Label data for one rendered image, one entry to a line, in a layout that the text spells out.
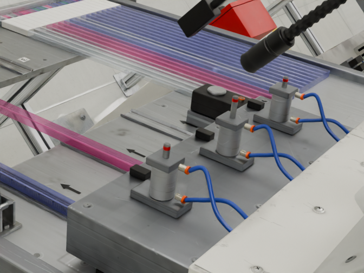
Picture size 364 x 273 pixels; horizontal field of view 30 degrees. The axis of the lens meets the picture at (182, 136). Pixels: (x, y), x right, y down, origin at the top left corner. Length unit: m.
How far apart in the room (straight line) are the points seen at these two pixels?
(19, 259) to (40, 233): 0.06
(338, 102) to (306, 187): 0.42
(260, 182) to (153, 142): 0.21
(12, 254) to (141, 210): 0.12
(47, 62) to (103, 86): 1.28
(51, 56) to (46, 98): 1.09
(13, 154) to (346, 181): 1.46
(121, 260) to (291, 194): 0.16
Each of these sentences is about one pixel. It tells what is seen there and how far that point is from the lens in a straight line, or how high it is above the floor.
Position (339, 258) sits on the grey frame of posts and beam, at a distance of 0.44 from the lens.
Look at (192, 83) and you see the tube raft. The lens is 0.97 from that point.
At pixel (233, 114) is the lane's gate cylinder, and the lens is 0.65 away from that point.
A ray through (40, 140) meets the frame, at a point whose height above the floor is 0.32.
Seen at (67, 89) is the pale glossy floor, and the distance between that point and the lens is 2.21.
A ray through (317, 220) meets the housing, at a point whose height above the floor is 1.26.
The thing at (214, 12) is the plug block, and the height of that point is 1.20.
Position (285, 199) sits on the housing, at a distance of 0.58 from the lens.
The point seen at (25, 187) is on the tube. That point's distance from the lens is 0.70.
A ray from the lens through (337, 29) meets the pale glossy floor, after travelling 3.75.
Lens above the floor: 1.57
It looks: 40 degrees down
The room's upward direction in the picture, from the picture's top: 56 degrees clockwise
